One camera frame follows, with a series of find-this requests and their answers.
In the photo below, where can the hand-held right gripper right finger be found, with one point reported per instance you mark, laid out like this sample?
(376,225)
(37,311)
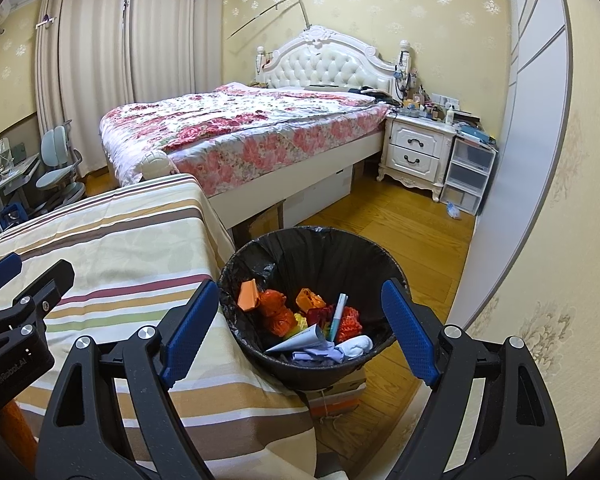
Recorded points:
(410,332)

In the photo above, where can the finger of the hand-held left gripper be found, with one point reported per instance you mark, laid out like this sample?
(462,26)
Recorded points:
(0,272)
(52,280)

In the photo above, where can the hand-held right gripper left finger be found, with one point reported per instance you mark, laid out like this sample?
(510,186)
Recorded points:
(190,332)

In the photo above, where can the white sock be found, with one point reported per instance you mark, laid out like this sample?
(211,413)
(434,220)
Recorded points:
(357,346)

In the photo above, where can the orange mesh net bag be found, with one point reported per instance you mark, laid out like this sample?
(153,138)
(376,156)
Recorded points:
(350,324)

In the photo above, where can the teal marker pen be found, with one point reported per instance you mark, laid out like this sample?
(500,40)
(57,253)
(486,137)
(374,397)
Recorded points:
(338,317)

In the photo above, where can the orange-red plastic bag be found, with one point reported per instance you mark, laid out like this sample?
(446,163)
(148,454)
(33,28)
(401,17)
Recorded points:
(275,312)

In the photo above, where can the dark red cloth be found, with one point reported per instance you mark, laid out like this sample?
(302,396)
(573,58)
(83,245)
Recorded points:
(320,319)

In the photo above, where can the shiny orange snack wrapper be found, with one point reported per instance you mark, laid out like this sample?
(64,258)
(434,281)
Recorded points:
(311,299)

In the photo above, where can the dark round trash bin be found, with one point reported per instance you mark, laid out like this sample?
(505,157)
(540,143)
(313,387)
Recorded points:
(310,372)

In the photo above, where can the white paper packet blue print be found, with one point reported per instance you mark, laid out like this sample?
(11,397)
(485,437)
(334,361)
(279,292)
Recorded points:
(300,339)

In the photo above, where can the yellow spiky plastic piece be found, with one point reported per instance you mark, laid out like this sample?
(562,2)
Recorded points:
(300,321)

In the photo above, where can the black lined trash bin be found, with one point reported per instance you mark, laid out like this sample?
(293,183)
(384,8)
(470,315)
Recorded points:
(300,260)

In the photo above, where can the blue stool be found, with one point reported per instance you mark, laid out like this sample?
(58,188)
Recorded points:
(14,210)

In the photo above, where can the striped beige cloth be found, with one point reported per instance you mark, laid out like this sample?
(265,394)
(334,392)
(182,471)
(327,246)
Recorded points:
(130,240)

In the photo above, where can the orange and white cardboard box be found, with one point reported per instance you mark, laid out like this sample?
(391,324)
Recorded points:
(337,395)

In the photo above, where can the grey study desk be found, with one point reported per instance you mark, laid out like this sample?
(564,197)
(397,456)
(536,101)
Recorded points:
(7,172)

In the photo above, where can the grey-blue desk chair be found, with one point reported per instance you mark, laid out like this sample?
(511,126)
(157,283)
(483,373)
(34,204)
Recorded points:
(57,160)

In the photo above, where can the crumpled blue-white wrapper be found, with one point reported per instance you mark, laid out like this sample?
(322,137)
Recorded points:
(454,211)

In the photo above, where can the brown cardboard box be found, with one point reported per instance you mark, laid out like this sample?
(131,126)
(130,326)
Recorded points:
(266,220)

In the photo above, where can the white ball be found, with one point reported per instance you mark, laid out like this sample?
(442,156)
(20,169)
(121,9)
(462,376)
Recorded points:
(155,165)

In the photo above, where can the white storage box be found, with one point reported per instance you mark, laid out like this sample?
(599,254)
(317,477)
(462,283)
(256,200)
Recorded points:
(320,195)

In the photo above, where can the clear plastic drawer unit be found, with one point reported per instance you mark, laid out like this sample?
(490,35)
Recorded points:
(467,172)

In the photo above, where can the white nightstand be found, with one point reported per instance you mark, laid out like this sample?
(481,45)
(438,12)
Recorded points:
(415,152)

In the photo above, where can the beige curtain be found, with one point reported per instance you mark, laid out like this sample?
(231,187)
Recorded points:
(87,75)
(175,30)

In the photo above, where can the stack of books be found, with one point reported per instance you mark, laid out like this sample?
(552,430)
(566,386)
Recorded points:
(475,130)

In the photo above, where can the pink floral bedspread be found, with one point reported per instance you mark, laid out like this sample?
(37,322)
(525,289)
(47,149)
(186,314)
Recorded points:
(250,125)

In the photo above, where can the nightstand clutter items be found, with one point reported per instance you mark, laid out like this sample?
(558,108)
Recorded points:
(425,107)

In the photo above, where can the white wardrobe door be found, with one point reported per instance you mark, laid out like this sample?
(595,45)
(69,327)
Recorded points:
(525,135)

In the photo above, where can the dark clothing pile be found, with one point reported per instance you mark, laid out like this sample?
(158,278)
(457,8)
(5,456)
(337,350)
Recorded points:
(375,93)

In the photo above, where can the white tufted bed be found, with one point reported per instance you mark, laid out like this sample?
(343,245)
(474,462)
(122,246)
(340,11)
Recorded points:
(325,62)

